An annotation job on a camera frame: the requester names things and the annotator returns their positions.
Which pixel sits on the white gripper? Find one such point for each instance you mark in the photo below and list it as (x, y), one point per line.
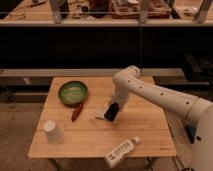
(119, 96)

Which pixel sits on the black eraser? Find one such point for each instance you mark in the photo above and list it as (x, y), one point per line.
(110, 113)

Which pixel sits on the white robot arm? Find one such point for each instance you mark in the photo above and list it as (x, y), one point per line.
(193, 109)

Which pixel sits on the white sponge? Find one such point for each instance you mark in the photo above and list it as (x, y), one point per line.
(100, 114)

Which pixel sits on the red chili pepper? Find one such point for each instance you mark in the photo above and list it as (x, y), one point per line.
(76, 112)

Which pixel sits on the green bowl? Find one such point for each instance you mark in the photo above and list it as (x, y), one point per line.
(73, 92)

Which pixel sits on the wooden table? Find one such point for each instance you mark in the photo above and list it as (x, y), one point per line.
(89, 137)

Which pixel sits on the white plastic bottle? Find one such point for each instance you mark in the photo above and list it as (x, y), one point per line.
(118, 153)

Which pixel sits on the white upside-down cup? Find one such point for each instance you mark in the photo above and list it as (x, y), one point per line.
(53, 132)

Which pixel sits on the blue foot pedal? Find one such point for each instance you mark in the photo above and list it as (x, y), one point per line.
(190, 133)

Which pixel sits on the wooden shelf with clutter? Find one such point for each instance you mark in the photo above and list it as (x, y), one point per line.
(107, 12)

